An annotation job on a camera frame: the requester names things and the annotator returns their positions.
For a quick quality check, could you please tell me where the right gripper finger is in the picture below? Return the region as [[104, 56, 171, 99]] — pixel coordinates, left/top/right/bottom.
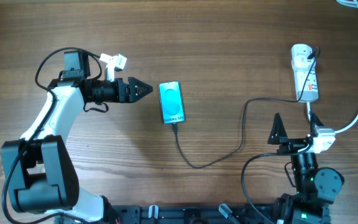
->
[[267, 113, 288, 145], [309, 112, 324, 137]]

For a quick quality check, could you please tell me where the blue screen Galaxy smartphone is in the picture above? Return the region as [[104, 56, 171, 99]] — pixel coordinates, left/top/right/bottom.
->
[[158, 81, 185, 124]]

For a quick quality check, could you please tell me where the black charger cable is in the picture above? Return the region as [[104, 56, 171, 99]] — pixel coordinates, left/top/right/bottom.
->
[[171, 46, 321, 170]]

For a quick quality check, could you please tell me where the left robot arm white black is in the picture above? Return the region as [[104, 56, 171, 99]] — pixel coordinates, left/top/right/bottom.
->
[[1, 47, 153, 223]]

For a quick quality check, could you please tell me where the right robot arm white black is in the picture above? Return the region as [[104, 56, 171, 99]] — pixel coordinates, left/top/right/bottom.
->
[[241, 113, 345, 223]]

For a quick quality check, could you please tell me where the white power strip socket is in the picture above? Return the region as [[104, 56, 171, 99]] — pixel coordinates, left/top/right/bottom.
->
[[291, 44, 319, 103]]

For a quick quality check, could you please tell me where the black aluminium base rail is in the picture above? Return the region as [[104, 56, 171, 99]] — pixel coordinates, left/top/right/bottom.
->
[[104, 203, 331, 224]]

